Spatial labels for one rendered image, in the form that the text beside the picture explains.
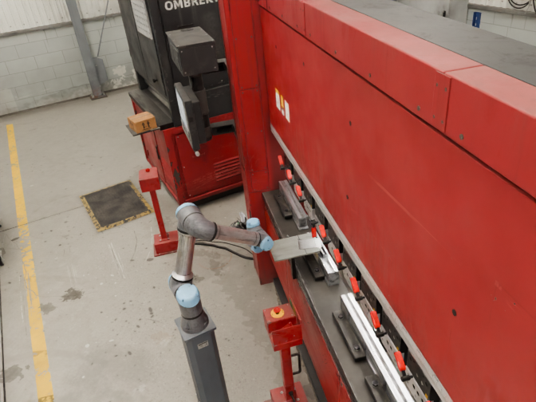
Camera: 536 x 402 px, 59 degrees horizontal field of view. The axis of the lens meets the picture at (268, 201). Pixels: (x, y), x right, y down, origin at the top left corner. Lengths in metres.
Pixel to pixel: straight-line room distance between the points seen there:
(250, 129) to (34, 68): 6.36
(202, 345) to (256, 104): 1.54
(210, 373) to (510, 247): 2.08
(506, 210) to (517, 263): 0.11
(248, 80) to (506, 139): 2.30
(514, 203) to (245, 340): 2.77
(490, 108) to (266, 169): 2.51
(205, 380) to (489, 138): 2.22
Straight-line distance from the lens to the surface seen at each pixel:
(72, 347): 3.95
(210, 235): 2.31
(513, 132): 0.97
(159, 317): 3.89
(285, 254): 2.63
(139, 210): 5.21
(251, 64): 3.09
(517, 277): 1.09
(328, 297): 2.55
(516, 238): 1.05
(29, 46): 9.09
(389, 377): 2.12
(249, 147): 3.27
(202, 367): 2.79
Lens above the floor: 2.64
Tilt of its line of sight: 32 degrees down
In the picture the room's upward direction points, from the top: 6 degrees counter-clockwise
